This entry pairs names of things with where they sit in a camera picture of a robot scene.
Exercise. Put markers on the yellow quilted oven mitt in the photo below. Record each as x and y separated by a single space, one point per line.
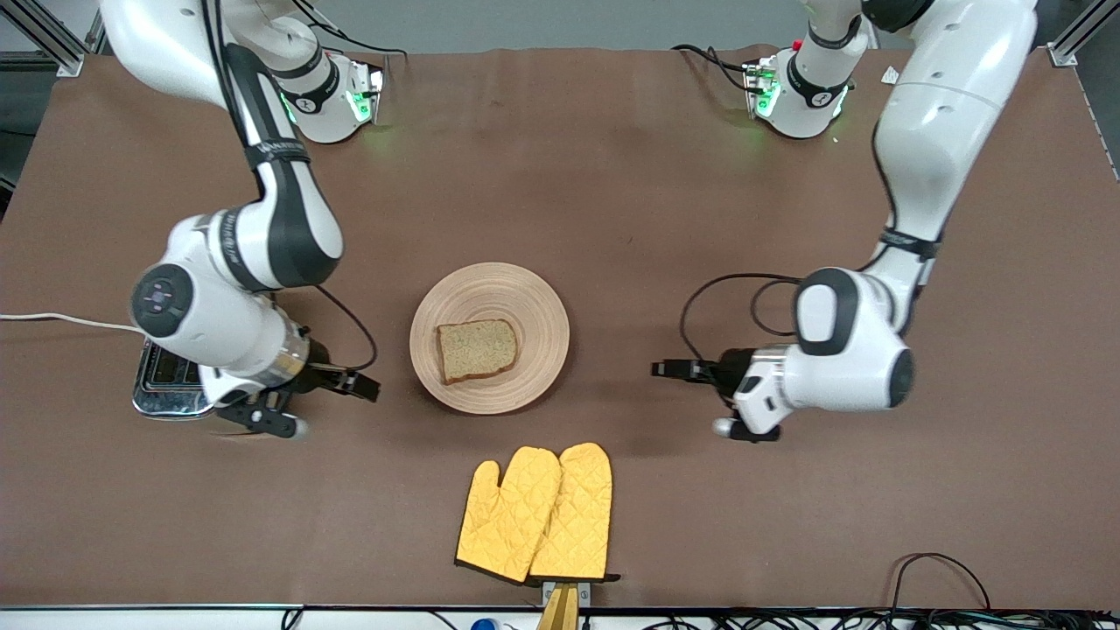
507 516
577 516

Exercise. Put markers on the brown table cover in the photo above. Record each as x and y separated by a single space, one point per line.
612 175

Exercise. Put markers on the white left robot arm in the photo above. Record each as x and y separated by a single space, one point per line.
945 114

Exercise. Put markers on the small white paper scrap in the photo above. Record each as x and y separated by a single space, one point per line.
889 76

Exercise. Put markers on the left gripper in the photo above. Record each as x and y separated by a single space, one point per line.
729 367

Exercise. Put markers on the grey metal bracket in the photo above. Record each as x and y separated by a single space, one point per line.
584 593

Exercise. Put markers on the cream and chrome toaster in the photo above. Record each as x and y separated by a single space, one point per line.
171 389

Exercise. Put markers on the aluminium frame profile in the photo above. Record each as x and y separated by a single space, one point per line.
1072 39
52 44

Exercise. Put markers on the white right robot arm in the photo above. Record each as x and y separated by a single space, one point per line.
201 324

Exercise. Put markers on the round wooden plate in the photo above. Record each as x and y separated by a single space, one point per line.
525 302

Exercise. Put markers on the brown toast slice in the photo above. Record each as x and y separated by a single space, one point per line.
477 350

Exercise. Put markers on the yellow wooden stand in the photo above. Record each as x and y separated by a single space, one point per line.
558 612

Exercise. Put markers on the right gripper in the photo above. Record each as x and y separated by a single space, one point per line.
320 375

